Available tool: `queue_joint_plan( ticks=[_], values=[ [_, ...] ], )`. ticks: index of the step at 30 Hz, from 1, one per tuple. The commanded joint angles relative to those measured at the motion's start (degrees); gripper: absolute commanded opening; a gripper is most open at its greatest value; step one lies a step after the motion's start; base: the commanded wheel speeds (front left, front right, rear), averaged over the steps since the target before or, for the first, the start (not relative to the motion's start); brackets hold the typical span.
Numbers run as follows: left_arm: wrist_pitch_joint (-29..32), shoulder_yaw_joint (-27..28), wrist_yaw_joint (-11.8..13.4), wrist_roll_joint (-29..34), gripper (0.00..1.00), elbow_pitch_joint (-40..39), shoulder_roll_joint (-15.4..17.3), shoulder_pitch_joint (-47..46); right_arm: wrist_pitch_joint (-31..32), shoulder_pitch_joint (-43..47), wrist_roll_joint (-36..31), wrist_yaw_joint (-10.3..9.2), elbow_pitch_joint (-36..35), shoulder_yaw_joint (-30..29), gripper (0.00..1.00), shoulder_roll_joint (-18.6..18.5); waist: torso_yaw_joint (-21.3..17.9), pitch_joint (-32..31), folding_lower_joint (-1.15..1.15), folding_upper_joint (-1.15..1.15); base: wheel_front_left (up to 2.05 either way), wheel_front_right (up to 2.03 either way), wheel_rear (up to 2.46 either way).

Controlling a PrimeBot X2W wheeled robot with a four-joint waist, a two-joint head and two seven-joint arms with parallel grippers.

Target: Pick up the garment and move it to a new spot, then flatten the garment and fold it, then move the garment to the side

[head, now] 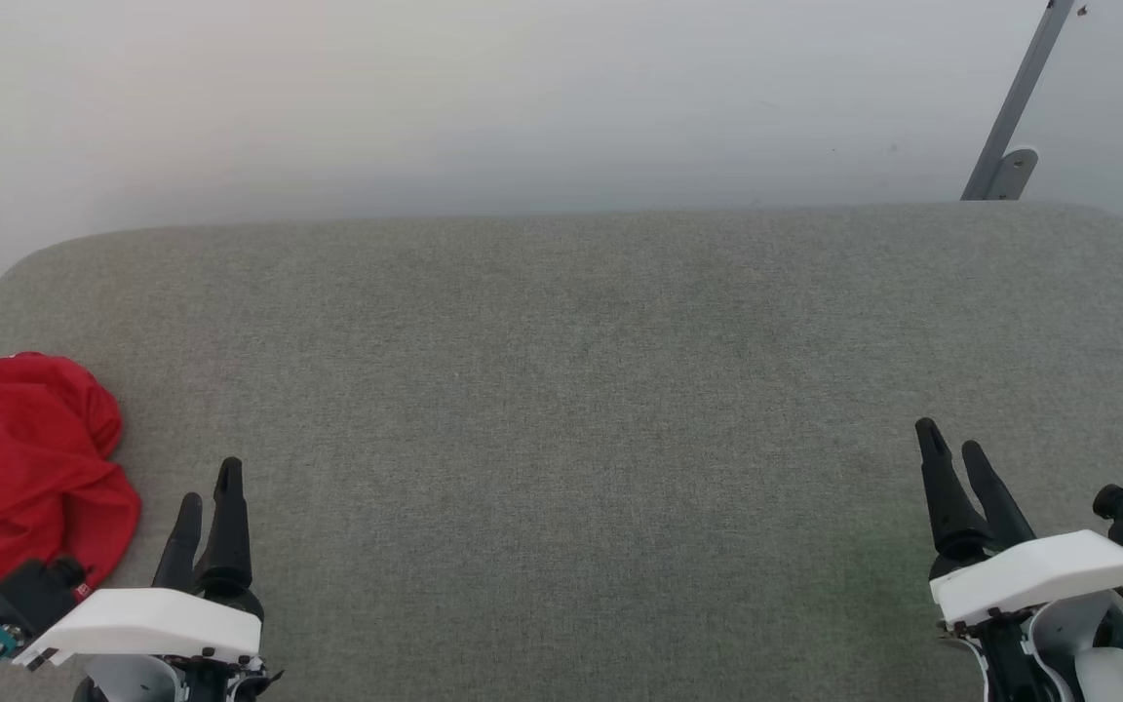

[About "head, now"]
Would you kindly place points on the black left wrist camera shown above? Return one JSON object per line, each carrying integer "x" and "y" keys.
{"x": 25, "y": 595}

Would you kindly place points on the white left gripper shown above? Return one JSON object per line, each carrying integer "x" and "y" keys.
{"x": 152, "y": 624}

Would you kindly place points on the grey fabric sofa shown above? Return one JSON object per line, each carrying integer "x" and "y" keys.
{"x": 581, "y": 439}

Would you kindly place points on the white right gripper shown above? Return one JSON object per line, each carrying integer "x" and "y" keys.
{"x": 1039, "y": 575}

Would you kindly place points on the red shirt with white stripes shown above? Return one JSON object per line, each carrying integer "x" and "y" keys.
{"x": 16, "y": 458}

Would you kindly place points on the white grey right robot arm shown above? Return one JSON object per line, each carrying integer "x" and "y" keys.
{"x": 1098, "y": 653}

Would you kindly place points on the grey metal pole bracket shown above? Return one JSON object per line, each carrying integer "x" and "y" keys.
{"x": 1013, "y": 174}

